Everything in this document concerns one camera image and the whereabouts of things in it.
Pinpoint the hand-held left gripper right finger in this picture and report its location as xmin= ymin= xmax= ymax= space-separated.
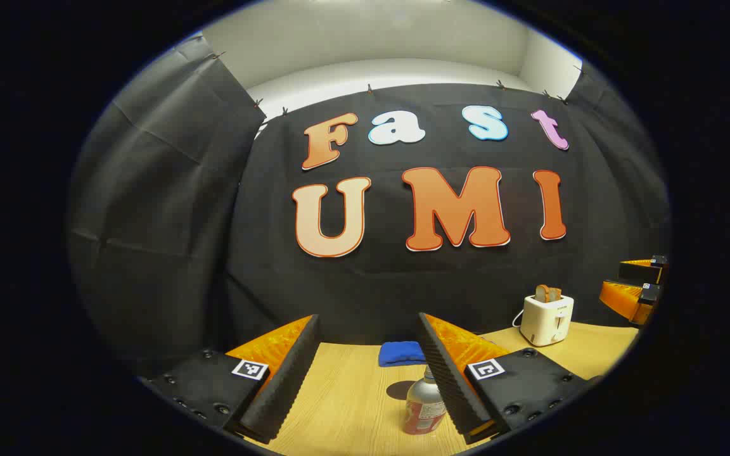
xmin=417 ymin=312 xmax=600 ymax=445

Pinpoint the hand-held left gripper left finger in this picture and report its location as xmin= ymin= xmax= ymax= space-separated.
xmin=140 ymin=313 xmax=324 ymax=444

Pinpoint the silver water bottle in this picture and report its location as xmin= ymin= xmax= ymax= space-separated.
xmin=403 ymin=365 xmax=448 ymax=436

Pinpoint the blue towel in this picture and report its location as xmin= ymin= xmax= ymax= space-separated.
xmin=378 ymin=341 xmax=427 ymax=368

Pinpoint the white toaster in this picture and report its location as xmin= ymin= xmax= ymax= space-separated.
xmin=520 ymin=294 xmax=575 ymax=347

